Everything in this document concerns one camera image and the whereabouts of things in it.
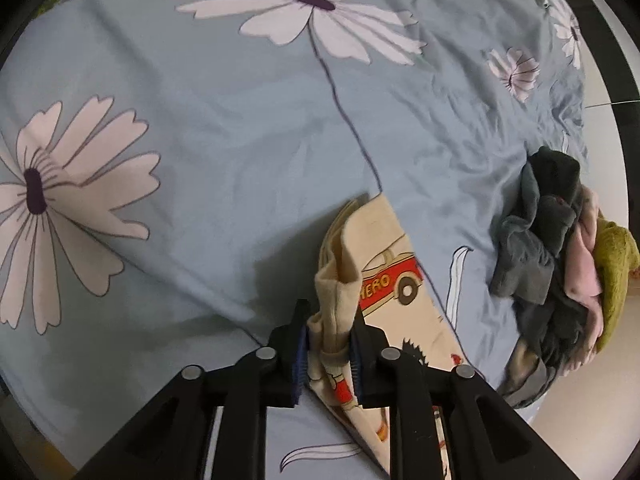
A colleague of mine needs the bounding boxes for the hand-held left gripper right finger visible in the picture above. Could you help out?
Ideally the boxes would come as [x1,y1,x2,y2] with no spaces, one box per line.
[349,310,586,480]

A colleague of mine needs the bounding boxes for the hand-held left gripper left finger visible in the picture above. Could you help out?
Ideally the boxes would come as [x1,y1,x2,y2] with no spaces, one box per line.
[75,299,311,480]

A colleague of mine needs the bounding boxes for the cream car print top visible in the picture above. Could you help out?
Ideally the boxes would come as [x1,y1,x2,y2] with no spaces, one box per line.
[306,195,483,478]

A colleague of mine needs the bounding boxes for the grey pants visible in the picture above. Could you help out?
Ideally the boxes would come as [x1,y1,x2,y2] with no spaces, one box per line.
[497,337,557,409]

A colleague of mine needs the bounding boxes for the black garment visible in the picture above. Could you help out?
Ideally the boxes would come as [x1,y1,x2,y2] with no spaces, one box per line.
[515,287,598,367]

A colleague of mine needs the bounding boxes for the dark grey garment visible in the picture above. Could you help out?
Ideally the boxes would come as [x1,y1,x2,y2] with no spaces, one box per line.
[490,146,596,306]

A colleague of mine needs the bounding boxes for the blue floral blanket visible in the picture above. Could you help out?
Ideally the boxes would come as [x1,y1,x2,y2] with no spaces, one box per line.
[0,0,592,480]

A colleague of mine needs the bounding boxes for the pink fleece garment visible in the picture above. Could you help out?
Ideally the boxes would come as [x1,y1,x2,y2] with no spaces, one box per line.
[564,194,607,323]

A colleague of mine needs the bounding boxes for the olive green sweater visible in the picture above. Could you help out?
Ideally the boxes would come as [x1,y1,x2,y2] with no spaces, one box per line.
[592,217,639,354]

